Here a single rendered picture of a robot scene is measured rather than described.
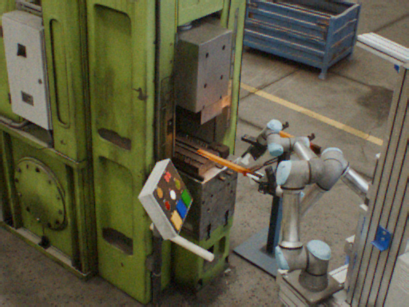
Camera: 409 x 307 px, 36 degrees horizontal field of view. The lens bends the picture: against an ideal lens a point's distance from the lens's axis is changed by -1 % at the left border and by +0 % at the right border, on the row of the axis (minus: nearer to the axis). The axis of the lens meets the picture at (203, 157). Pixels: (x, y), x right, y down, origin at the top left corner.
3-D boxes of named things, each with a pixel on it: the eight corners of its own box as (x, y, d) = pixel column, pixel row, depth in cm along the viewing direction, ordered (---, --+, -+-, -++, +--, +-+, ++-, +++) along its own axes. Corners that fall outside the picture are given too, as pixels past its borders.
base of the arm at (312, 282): (334, 285, 320) (337, 269, 314) (311, 295, 312) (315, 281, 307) (314, 267, 330) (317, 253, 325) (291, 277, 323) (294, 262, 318)
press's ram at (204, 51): (236, 90, 378) (241, 25, 356) (196, 113, 351) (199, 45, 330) (181, 69, 399) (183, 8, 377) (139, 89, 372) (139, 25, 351)
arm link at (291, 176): (309, 273, 307) (311, 161, 298) (279, 274, 305) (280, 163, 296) (302, 265, 319) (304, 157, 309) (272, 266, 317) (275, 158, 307)
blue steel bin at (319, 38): (354, 58, 776) (364, 1, 738) (324, 79, 721) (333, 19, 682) (270, 33, 833) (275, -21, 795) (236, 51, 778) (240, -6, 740)
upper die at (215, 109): (221, 112, 374) (223, 97, 369) (200, 125, 360) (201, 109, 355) (167, 90, 395) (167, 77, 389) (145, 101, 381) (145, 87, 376)
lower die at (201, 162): (218, 163, 392) (219, 151, 388) (198, 177, 379) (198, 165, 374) (166, 140, 413) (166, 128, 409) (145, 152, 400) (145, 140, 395)
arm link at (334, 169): (347, 177, 321) (293, 239, 348) (347, 166, 330) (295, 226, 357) (327, 166, 320) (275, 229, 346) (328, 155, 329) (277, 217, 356)
